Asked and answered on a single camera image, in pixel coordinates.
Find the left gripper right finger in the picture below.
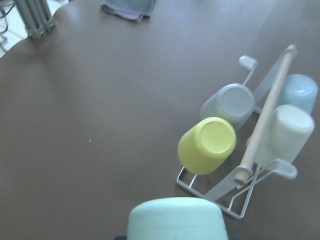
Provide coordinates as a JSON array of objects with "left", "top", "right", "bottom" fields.
[{"left": 228, "top": 236, "right": 240, "bottom": 240}]

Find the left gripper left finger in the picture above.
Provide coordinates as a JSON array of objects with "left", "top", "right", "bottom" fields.
[{"left": 114, "top": 235, "right": 127, "bottom": 240}]

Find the mint green cup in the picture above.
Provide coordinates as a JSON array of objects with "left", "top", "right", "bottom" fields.
[{"left": 127, "top": 197, "right": 228, "bottom": 240}]

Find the yellow cup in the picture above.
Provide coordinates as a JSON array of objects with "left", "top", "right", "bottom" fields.
[{"left": 177, "top": 117, "right": 237, "bottom": 175}]

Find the cream white cup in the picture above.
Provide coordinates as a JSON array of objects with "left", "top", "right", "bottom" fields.
[{"left": 241, "top": 104, "right": 315, "bottom": 168}]

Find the grey cup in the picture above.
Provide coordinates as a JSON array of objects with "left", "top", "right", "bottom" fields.
[{"left": 200, "top": 83, "right": 255, "bottom": 131}]

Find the light blue cup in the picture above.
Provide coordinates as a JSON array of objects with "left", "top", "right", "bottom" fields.
[{"left": 275, "top": 74, "right": 319, "bottom": 114}]

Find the grey folded cloth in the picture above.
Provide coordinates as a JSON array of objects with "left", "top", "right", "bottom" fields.
[{"left": 100, "top": 0, "right": 155, "bottom": 23}]

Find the white wire cup holder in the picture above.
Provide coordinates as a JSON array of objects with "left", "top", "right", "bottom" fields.
[{"left": 175, "top": 44, "right": 298, "bottom": 219}]

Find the aluminium frame post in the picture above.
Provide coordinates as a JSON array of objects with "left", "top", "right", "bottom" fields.
[{"left": 13, "top": 0, "right": 56, "bottom": 39}]

